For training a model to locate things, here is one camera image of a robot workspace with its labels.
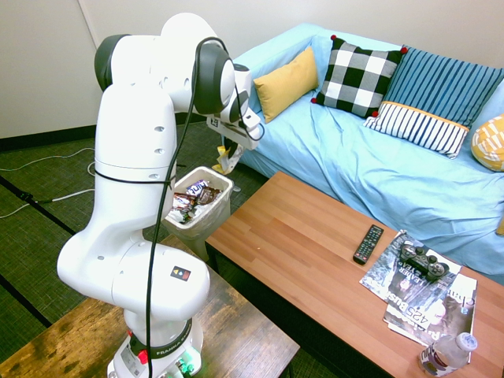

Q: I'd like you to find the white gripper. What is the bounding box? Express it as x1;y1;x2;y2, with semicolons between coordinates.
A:
206;113;264;158

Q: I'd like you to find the yellow chip bag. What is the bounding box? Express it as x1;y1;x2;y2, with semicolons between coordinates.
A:
212;144;243;175

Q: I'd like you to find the white plastic trash bin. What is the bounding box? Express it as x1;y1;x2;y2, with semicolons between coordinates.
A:
161;165;235;263

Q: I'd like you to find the brown candy wrapper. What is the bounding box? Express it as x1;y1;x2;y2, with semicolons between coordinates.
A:
196;187;222;206

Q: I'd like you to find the red purple snack wrapper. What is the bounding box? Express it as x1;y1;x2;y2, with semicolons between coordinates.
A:
172;191;198;213

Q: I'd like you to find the plain mustard yellow pillow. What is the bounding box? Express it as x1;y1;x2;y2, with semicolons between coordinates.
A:
253;46;320;124

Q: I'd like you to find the crumpled white paper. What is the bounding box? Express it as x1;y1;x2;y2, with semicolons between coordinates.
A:
166;208;206;226

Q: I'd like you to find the reddish wood coffee table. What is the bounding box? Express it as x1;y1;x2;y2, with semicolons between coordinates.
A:
205;170;504;378

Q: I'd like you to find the black white checkered pillow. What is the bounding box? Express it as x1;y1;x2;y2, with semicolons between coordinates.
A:
310;34;409;119

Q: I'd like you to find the light blue sofa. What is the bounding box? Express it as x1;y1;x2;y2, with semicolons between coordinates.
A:
232;22;504;276

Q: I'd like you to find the black TV remote control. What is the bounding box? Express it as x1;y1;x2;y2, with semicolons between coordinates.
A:
352;224;385;265

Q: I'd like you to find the rustic dark wood table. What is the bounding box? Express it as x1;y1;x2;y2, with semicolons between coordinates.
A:
0;234;300;378

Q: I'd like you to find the white navy striped pillow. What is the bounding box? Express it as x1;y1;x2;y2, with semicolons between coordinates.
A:
362;101;470;160

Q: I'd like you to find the dark cover magazine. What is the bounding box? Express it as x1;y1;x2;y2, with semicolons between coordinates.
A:
358;230;462;316

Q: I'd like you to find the blue striped pillow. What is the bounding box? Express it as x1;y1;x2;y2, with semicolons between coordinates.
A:
384;46;504;129

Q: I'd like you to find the black game controller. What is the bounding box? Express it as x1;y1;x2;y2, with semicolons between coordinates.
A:
398;242;450;283

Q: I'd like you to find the yellow white patterned bolster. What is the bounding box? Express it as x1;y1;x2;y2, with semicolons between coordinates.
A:
471;113;504;172

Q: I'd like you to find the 425 Business magazine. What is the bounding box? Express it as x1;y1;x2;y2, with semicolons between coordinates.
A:
382;273;478;347

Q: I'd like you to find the white edged magazine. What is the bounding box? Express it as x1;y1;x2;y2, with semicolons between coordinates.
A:
386;318;473;364

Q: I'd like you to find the clear hint water bottle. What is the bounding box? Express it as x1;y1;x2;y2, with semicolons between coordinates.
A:
417;332;479;377

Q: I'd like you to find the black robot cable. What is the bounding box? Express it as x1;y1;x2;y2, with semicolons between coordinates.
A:
144;37;234;378

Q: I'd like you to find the white floor cable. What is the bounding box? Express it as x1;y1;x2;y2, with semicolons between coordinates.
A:
0;187;96;220
0;147;96;172

